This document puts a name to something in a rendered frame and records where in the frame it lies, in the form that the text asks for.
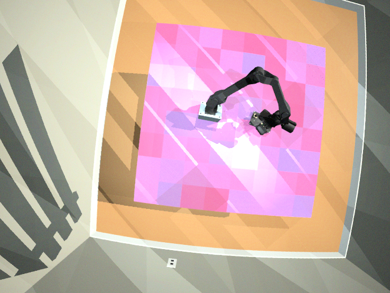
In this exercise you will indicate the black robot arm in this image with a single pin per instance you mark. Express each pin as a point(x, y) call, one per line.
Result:
point(257, 75)

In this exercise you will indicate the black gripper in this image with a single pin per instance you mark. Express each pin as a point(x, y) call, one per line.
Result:
point(261, 128)

